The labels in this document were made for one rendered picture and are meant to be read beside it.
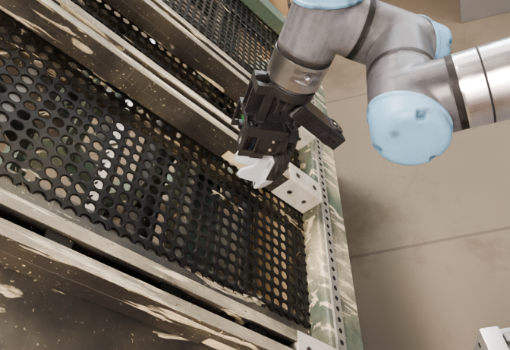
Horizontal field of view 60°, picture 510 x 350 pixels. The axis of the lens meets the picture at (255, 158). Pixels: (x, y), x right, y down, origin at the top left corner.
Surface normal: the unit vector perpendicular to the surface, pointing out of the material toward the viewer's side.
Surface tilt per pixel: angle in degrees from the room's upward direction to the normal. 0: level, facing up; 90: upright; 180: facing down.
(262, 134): 94
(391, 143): 90
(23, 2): 90
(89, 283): 90
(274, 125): 30
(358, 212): 0
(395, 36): 5
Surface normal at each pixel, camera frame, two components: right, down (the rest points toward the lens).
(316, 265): -0.72, -0.51
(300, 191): -0.02, 0.70
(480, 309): -0.22, -0.70
